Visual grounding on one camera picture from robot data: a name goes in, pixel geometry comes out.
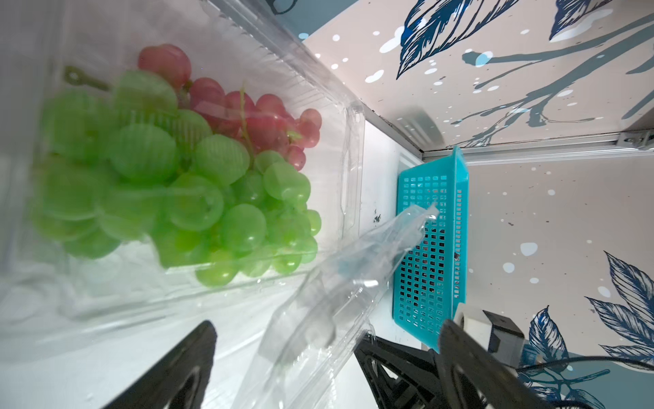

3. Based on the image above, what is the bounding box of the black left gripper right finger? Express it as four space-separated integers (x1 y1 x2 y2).
438 320 551 408

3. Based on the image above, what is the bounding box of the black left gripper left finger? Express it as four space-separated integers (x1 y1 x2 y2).
107 320 218 409

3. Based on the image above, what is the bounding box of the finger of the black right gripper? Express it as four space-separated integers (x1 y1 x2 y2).
354 334 450 408

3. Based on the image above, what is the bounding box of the clear clamshell container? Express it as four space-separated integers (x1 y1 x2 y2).
1 1 364 364
233 205 439 408

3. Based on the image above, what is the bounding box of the teal plastic basket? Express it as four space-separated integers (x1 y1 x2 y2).
393 148 469 350

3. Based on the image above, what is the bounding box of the green grape bunch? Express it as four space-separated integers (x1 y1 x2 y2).
30 69 322 288

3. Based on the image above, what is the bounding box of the red grape bunch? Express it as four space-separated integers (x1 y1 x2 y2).
137 44 323 170

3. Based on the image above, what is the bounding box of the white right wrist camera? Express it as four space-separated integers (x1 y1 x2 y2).
454 303 526 369

